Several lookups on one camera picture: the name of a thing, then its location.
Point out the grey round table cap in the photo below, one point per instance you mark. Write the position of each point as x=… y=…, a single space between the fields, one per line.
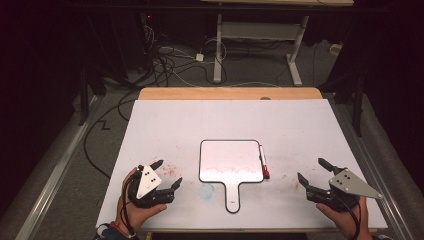
x=265 y=98

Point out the white power strip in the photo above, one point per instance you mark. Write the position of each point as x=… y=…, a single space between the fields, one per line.
x=335 y=49

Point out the person's left hand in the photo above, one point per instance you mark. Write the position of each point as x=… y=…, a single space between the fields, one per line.
x=125 y=208

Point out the white table cover sheet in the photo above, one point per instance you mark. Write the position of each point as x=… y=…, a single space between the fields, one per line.
x=200 y=120

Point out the person's right hand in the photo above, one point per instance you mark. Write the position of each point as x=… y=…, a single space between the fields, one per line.
x=346 y=221

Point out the white marker pen red cap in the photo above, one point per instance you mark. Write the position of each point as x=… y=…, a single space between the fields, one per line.
x=263 y=160

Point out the grey metal floor rail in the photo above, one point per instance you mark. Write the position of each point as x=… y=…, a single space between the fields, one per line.
x=56 y=170
x=383 y=176

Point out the white metal frame desk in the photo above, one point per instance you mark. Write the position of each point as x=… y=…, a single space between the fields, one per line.
x=260 y=30

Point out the white power adapter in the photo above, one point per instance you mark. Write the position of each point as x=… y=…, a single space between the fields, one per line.
x=199 y=57

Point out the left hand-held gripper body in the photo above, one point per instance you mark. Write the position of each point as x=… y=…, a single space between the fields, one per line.
x=148 y=181

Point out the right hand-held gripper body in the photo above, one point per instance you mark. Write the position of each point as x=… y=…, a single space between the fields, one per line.
x=346 y=185

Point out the black metal stand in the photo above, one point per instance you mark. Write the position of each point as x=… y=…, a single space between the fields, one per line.
x=358 y=110
x=82 y=100

